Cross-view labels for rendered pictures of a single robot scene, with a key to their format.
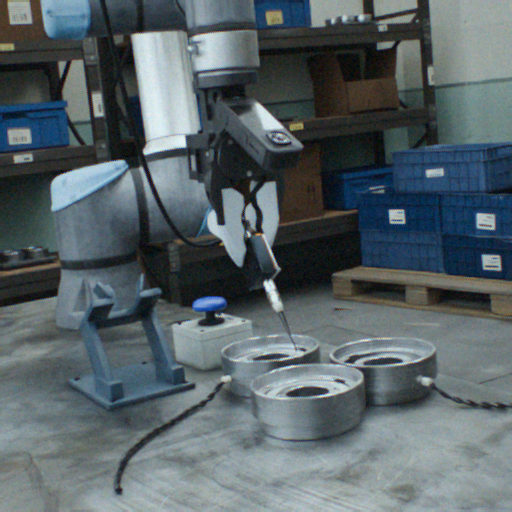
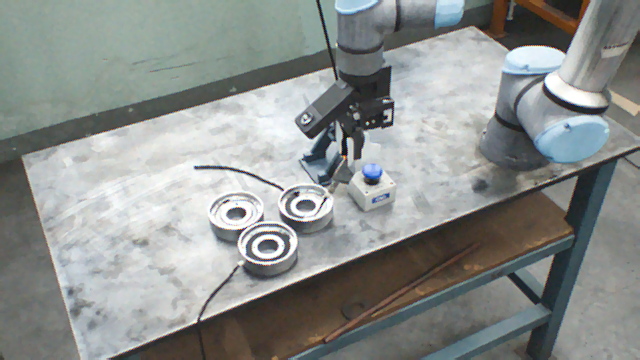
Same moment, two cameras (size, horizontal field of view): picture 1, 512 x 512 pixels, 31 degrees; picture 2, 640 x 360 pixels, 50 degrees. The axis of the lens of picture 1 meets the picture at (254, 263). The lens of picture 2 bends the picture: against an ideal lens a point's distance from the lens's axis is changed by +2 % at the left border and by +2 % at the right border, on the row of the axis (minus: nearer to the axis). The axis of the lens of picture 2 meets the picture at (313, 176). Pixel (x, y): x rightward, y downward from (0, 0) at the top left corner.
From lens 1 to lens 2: 155 cm
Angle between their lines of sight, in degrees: 88
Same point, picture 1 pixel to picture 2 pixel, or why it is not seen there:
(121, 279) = (499, 133)
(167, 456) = (224, 179)
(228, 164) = not seen: hidden behind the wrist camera
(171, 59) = (591, 19)
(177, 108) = (571, 59)
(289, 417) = (213, 207)
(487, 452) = (162, 275)
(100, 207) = (504, 84)
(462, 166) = not seen: outside the picture
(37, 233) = not seen: outside the picture
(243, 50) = (339, 60)
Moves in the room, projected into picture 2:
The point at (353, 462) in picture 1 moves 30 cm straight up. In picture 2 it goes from (180, 232) to (152, 101)
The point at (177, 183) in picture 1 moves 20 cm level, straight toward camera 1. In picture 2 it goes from (534, 108) to (423, 110)
